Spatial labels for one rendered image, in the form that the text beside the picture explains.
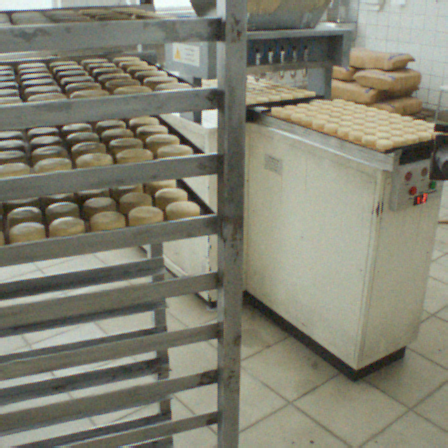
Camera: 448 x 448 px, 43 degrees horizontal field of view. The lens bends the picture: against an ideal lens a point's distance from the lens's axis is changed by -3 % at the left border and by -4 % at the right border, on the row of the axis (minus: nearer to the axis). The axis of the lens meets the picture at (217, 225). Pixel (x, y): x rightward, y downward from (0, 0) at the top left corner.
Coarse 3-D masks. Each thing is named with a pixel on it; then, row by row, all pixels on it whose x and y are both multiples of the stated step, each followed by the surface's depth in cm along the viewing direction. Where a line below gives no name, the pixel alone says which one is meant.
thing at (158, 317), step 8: (136, 0) 109; (144, 0) 107; (152, 0) 108; (144, 48) 111; (152, 48) 112; (152, 248) 129; (160, 248) 129; (152, 256) 129; (152, 280) 132; (152, 312) 137; (160, 312) 136; (152, 320) 138; (160, 320) 137; (160, 352) 140; (160, 376) 143; (168, 376) 144; (168, 400) 147; (160, 408) 147; (168, 408) 148
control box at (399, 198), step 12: (408, 168) 175; (420, 168) 178; (396, 180) 175; (420, 180) 181; (396, 192) 176; (408, 192) 179; (420, 192) 183; (432, 192) 186; (396, 204) 178; (408, 204) 181; (420, 204) 185
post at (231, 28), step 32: (224, 0) 68; (224, 32) 70; (224, 64) 71; (224, 96) 73; (224, 128) 75; (224, 160) 76; (224, 192) 78; (224, 224) 80; (224, 256) 82; (224, 288) 84; (224, 320) 86; (224, 352) 89; (224, 384) 91; (224, 416) 94
